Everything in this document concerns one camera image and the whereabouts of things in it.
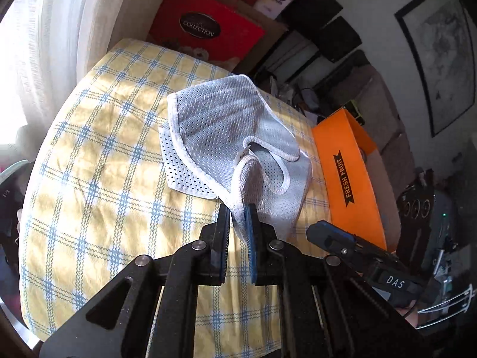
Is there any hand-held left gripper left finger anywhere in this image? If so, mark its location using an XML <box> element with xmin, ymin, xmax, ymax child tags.
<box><xmin>39</xmin><ymin>204</ymin><xmax>231</xmax><ymax>358</ymax></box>

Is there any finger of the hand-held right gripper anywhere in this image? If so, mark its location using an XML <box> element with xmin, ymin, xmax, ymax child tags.
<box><xmin>306</xmin><ymin>220</ymin><xmax>377</xmax><ymax>269</ymax></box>

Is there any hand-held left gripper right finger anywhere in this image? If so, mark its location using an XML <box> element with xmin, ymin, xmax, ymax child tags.
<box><xmin>246</xmin><ymin>204</ymin><xmax>429</xmax><ymax>358</ymax></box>

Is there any orange cardboard box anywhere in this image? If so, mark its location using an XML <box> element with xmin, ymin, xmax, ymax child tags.
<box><xmin>311</xmin><ymin>107</ymin><xmax>401</xmax><ymax>254</ymax></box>

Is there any grey mesh cloth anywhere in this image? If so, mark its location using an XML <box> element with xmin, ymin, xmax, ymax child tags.
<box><xmin>158</xmin><ymin>75</ymin><xmax>313</xmax><ymax>242</ymax></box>

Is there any black perforated device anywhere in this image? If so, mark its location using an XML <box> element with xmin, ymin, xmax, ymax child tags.
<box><xmin>396</xmin><ymin>169</ymin><xmax>477</xmax><ymax>277</ymax></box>

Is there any green and black gadget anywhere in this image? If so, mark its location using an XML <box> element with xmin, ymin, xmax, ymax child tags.
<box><xmin>345</xmin><ymin>100</ymin><xmax>364</xmax><ymax>124</ymax></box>

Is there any yellow checked tablecloth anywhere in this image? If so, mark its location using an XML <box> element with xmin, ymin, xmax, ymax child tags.
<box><xmin>20</xmin><ymin>38</ymin><xmax>332</xmax><ymax>355</ymax></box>

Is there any brown sofa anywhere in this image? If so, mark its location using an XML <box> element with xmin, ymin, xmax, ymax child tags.
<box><xmin>328</xmin><ymin>50</ymin><xmax>416</xmax><ymax>195</ymax></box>

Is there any black speaker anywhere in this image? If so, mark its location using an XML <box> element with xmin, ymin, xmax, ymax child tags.
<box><xmin>281</xmin><ymin>0</ymin><xmax>343</xmax><ymax>36</ymax></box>
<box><xmin>317</xmin><ymin>16</ymin><xmax>362</xmax><ymax>63</ymax></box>

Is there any brown cardboard box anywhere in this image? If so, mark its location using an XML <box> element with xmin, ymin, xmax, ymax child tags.
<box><xmin>147</xmin><ymin>0</ymin><xmax>289</xmax><ymax>75</ymax></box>

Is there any red gift box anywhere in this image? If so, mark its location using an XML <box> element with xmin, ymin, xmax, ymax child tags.
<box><xmin>148</xmin><ymin>0</ymin><xmax>267</xmax><ymax>71</ymax></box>

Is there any black framed picture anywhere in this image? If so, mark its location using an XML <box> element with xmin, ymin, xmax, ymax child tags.
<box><xmin>394</xmin><ymin>0</ymin><xmax>477</xmax><ymax>137</ymax></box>

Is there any teal object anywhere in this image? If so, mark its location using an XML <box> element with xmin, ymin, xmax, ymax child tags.
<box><xmin>0</xmin><ymin>160</ymin><xmax>30</xmax><ymax>195</ymax></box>

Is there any white curtain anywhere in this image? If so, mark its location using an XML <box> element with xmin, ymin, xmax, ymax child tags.
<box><xmin>0</xmin><ymin>0</ymin><xmax>187</xmax><ymax>146</ymax></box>

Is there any white wire rack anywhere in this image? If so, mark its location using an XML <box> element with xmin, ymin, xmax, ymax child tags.
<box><xmin>415</xmin><ymin>283</ymin><xmax>476</xmax><ymax>329</ymax></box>

